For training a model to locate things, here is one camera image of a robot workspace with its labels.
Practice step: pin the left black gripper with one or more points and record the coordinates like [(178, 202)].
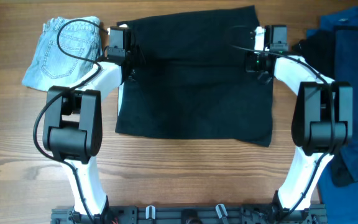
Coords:
[(140, 61)]

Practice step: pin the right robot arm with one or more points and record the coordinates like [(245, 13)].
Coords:
[(321, 125)]

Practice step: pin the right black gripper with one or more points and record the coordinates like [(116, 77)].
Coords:
[(249, 68)]

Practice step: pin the black shorts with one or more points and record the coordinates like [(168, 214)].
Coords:
[(193, 83)]

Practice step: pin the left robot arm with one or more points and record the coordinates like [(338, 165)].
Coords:
[(73, 129)]

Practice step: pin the blue garment pile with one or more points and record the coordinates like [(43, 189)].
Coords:
[(339, 183)]

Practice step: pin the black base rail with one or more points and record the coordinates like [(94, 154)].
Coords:
[(182, 214)]

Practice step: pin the folded light blue jeans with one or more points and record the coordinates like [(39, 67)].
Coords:
[(64, 52)]

